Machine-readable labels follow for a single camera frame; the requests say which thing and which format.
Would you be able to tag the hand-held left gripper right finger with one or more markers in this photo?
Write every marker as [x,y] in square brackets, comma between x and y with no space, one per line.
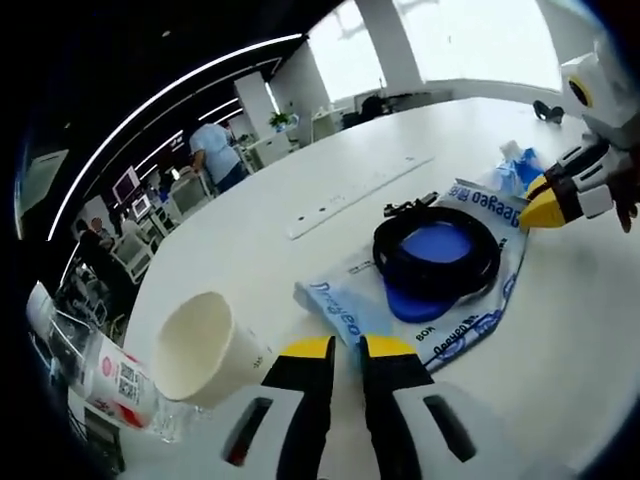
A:
[390,425]

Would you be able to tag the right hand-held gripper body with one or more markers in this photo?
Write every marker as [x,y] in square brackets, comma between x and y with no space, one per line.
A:
[605,95]

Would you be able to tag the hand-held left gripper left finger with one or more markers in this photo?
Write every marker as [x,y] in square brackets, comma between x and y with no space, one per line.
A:
[300,425]

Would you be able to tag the blue plastic snack bag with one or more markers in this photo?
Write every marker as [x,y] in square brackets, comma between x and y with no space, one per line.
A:
[517,167]

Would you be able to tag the blue round pad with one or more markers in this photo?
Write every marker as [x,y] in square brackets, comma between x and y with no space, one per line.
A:
[435,250]

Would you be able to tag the light blue wipes packet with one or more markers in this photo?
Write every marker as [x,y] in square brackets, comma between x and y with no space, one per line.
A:
[340,305]

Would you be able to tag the white paper cup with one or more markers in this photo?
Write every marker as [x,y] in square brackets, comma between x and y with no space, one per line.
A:
[200,345]

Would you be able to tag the clear plastic water bottle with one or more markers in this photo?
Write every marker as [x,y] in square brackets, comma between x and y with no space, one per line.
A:
[120,380]

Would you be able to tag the person's right hand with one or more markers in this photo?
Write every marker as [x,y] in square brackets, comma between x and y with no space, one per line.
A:
[627,195]

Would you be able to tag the small black object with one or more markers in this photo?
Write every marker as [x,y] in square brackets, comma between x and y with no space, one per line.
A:
[547,111]

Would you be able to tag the large bright window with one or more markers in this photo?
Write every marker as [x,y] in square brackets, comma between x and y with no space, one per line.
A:
[475,40]

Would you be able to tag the white office chair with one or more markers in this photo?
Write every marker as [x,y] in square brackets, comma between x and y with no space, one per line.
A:
[192,192]
[135,255]

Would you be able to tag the narrow bright window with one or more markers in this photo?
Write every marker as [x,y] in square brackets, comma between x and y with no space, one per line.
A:
[345,55]

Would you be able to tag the potted green plant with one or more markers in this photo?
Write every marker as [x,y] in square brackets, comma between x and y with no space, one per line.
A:
[279,120]

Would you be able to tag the pink desktop monitor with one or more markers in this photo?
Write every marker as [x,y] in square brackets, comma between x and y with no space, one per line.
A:
[126,184]

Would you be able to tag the long ceiling light strip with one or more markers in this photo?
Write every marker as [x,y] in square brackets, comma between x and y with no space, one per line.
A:
[150,102]

